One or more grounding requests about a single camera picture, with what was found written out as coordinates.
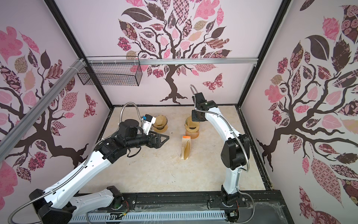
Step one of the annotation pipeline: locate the back aluminium rail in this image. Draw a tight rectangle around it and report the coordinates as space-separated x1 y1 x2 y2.
88 57 258 65

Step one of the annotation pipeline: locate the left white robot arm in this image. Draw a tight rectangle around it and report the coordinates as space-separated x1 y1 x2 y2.
29 115 169 224

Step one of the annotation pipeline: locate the left metal conduit cable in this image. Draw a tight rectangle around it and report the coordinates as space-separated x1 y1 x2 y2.
7 102 143 224

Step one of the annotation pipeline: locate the left aluminium rail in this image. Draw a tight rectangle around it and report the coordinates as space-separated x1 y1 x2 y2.
1 58 85 161

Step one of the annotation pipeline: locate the white slotted cable duct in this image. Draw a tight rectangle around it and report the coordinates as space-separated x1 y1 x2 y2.
70 211 226 224

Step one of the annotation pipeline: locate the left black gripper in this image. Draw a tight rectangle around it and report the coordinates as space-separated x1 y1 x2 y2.
126 130 170 149

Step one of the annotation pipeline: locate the grey glass dripper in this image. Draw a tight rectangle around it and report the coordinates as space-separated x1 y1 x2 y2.
153 114 168 129

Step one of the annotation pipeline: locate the black wire basket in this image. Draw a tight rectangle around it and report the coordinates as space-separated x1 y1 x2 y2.
77 56 143 86

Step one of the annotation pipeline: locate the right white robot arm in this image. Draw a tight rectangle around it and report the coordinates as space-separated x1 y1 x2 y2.
192 92 250 207

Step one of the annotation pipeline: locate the aluminium rail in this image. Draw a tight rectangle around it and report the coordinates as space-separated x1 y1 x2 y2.
1 58 85 161
88 57 258 65

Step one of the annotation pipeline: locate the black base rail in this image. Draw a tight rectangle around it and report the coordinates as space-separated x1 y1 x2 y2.
51 190 294 224

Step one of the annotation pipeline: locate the wooden dripper ring holder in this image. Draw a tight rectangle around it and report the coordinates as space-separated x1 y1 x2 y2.
154 126 168 133

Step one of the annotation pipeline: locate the green glass dripper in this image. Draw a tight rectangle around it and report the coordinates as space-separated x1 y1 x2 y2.
185 116 200 129

